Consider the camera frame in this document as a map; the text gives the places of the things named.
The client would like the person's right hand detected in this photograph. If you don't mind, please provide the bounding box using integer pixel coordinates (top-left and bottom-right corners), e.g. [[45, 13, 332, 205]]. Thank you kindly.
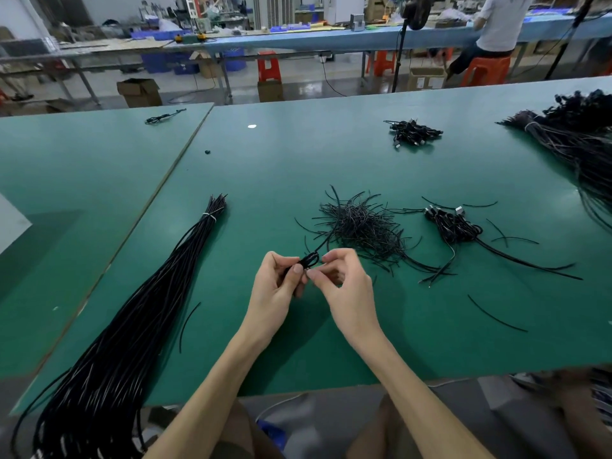
[[306, 247, 386, 354]]

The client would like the person's left hand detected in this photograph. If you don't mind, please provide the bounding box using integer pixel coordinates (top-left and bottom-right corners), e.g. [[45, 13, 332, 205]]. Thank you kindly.
[[236, 250, 311, 358]]

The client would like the pile of black wire ties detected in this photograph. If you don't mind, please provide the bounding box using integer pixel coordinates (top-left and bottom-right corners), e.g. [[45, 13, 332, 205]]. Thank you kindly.
[[295, 186, 451, 276]]

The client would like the long black cable bundle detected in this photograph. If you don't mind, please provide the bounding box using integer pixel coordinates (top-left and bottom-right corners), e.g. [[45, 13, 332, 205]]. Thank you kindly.
[[11, 194, 229, 459]]

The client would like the small pile of knotted cables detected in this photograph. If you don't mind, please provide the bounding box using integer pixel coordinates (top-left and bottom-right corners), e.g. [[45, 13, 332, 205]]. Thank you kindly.
[[385, 119, 445, 150]]

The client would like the small cable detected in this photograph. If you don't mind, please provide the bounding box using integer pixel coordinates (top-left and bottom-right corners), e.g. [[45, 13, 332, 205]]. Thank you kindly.
[[144, 108, 187, 126]]

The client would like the large heap of black cables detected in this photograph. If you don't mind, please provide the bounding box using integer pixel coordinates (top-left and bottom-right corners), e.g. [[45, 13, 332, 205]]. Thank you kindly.
[[499, 89, 612, 235]]

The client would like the person's right forearm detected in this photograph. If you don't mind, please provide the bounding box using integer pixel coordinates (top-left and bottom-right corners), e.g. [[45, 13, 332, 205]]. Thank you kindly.
[[356, 331, 497, 459]]

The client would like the person's left forearm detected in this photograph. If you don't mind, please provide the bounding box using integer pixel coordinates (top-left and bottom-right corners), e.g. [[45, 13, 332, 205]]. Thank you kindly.
[[143, 330, 271, 459]]

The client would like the person's right leg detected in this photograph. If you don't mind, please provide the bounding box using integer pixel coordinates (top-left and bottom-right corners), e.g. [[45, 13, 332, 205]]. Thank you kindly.
[[559, 368, 612, 459]]

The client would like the blue plastic item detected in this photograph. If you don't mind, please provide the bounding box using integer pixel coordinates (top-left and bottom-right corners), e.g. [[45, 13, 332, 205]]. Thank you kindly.
[[258, 420, 290, 450]]

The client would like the small cardboard box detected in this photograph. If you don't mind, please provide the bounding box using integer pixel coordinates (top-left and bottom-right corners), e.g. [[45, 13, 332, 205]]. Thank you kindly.
[[257, 80, 285, 103]]

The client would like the red plastic stool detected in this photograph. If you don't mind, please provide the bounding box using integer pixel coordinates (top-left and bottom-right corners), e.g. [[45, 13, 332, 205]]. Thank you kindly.
[[256, 52, 283, 84]]

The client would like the orange plastic stool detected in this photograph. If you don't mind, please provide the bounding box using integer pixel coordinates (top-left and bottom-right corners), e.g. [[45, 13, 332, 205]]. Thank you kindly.
[[372, 49, 397, 78], [462, 56, 513, 88]]

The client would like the open cardboard box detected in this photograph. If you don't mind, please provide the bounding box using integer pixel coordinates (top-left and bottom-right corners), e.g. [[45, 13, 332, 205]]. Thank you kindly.
[[117, 77, 164, 109]]

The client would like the long blue workbench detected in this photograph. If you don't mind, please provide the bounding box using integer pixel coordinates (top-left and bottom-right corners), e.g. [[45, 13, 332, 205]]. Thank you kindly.
[[167, 9, 612, 58]]

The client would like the large white box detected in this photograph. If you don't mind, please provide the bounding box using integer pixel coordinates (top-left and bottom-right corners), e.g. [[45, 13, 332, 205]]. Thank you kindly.
[[0, 193, 33, 256]]

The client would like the black fan on stand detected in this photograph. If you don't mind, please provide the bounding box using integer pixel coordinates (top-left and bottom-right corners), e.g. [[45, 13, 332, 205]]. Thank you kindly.
[[391, 0, 434, 94]]

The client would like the black tripod stand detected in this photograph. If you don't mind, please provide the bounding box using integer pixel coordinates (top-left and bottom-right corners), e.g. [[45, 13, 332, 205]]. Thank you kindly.
[[545, 0, 604, 80]]

